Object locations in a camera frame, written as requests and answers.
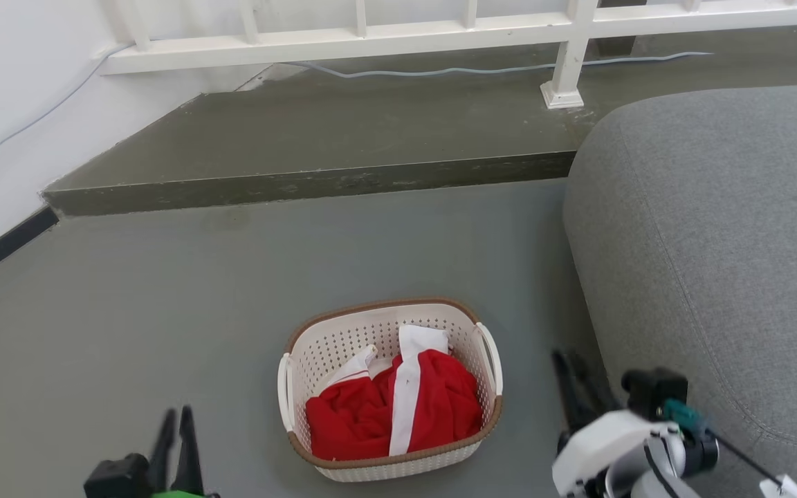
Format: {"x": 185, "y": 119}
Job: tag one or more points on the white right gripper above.
{"x": 613, "y": 449}

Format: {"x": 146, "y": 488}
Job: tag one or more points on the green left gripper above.
{"x": 177, "y": 494}

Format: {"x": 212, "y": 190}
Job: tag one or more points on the cream perforated plastic laundry basket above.
{"x": 343, "y": 342}

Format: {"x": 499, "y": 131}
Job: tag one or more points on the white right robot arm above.
{"x": 782, "y": 487}

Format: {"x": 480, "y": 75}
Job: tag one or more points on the red and white garment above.
{"x": 353, "y": 422}

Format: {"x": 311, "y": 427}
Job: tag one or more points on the grey fabric sofa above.
{"x": 717, "y": 207}

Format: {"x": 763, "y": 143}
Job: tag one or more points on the white wooden railing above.
{"x": 357, "y": 36}

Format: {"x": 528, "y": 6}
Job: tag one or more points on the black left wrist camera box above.
{"x": 116, "y": 478}

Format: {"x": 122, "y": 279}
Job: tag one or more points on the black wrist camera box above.
{"x": 116, "y": 478}
{"x": 653, "y": 393}

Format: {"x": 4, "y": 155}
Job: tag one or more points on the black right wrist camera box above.
{"x": 653, "y": 393}

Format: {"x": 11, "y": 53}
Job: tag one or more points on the black wall baseboard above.
{"x": 4, "y": 245}

